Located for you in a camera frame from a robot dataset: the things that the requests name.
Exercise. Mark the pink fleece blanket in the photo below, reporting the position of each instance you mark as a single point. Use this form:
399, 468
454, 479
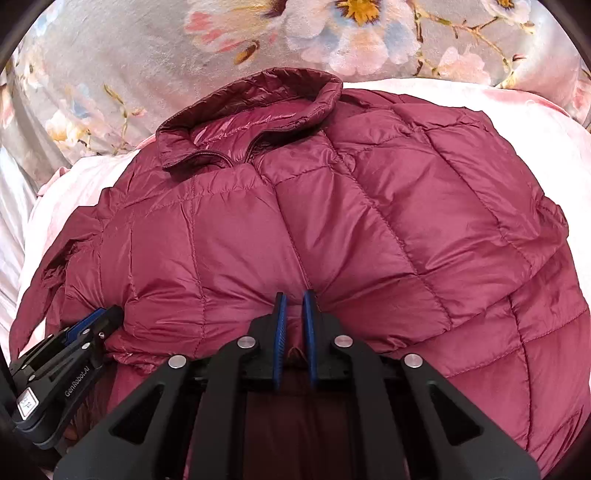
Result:
554, 146

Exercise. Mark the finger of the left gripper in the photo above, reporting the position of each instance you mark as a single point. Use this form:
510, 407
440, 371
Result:
83, 324

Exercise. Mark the maroon quilted down jacket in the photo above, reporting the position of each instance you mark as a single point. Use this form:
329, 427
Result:
417, 225

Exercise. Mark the grey floral duvet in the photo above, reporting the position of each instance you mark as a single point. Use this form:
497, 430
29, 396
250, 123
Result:
83, 78

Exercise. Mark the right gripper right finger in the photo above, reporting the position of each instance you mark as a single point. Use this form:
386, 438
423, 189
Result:
405, 420

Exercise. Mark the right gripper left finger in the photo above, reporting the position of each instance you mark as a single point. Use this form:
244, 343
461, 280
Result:
184, 407

